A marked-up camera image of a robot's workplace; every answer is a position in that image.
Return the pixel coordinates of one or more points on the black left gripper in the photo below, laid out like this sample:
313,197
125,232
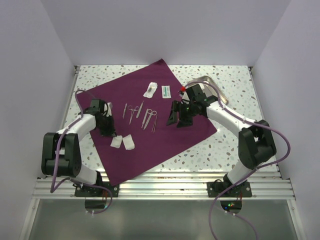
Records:
110,131

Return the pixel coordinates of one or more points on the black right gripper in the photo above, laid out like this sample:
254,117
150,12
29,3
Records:
177,106

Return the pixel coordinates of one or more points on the white gauze pad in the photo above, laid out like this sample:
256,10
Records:
116,141
128,142

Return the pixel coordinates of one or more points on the stainless steel tray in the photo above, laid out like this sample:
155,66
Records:
209,87

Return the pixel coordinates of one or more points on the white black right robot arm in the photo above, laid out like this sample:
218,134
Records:
255,141

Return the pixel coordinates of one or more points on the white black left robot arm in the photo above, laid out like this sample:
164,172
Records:
61,154

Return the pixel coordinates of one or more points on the steel surgical scissors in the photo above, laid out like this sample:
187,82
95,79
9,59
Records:
148,118

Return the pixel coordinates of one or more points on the clear blister pack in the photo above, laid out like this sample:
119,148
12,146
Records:
151,89

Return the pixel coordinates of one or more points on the thin steel tweezers right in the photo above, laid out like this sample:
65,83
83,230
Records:
154,124

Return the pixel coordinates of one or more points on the green white suture packet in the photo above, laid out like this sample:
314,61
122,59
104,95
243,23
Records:
166,92

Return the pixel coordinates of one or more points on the steel forceps with rings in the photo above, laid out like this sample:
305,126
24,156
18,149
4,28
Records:
133,110

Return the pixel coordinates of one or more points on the steel tweezers upper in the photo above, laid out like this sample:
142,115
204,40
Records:
139,109

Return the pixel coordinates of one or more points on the purple cloth mat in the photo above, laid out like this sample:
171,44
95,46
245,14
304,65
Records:
127,84

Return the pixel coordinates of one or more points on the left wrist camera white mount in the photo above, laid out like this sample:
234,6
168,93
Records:
108,109

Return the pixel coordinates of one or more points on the short steel scalpel handle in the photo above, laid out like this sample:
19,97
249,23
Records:
124,110

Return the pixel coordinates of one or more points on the steel probe handle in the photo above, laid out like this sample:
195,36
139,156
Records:
145,117

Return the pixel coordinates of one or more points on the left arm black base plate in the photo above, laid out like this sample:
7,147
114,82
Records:
83,191

